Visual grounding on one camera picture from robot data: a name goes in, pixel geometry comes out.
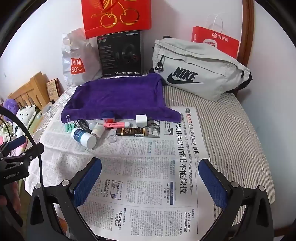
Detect clear plastic cap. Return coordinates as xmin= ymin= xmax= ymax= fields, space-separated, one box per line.
xmin=106 ymin=132 xmax=118 ymax=144

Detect red gift bag gold print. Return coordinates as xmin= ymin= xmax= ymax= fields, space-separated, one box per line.
xmin=81 ymin=0 xmax=152 ymax=39

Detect white plastic shopping bag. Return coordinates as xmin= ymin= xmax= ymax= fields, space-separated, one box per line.
xmin=61 ymin=28 xmax=103 ymax=87

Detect green binder clip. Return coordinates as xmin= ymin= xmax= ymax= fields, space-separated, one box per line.
xmin=65 ymin=115 xmax=80 ymax=133

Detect pink highlighter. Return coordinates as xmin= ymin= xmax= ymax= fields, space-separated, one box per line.
xmin=103 ymin=122 xmax=131 ymax=129

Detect grey waist bag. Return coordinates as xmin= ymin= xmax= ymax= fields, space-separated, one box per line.
xmin=153 ymin=36 xmax=252 ymax=101

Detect red jar blue lid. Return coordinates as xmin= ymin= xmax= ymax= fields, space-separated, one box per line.
xmin=102 ymin=112 xmax=115 ymax=123

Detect blue and white bottle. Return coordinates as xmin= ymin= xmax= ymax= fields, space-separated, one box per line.
xmin=71 ymin=127 xmax=97 ymax=149

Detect black headset box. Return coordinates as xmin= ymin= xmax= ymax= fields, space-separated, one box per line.
xmin=97 ymin=30 xmax=142 ymax=76

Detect red paper bag white handle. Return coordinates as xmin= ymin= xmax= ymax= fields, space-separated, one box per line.
xmin=191 ymin=14 xmax=241 ymax=58

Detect purple plush toy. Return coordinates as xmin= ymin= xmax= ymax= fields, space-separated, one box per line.
xmin=3 ymin=98 xmax=18 ymax=116

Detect brown wooden bed frame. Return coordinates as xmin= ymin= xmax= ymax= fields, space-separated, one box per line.
xmin=232 ymin=0 xmax=255 ymax=95

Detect patterned brown box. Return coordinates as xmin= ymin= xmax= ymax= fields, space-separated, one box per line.
xmin=46 ymin=78 xmax=62 ymax=103

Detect purple towel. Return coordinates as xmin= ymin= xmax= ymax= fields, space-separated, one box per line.
xmin=60 ymin=73 xmax=181 ymax=123

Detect white spotted pillow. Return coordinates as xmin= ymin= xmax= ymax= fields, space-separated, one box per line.
xmin=15 ymin=104 xmax=43 ymax=135

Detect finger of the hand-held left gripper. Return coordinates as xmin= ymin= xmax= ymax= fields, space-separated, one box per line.
xmin=9 ymin=144 xmax=45 ymax=167
xmin=0 ymin=136 xmax=27 ymax=154

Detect black cable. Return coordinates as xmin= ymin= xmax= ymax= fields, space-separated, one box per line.
xmin=0 ymin=107 xmax=44 ymax=186

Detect newspaper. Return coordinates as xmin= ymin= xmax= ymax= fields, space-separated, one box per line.
xmin=35 ymin=89 xmax=222 ymax=241

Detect white charger cube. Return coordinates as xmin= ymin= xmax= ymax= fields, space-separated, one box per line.
xmin=136 ymin=114 xmax=148 ymax=127

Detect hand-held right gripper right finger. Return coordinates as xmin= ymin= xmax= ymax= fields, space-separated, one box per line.
xmin=198 ymin=159 xmax=274 ymax=241

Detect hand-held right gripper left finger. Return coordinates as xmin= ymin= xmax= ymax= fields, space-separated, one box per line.
xmin=26 ymin=158 xmax=102 ymax=241

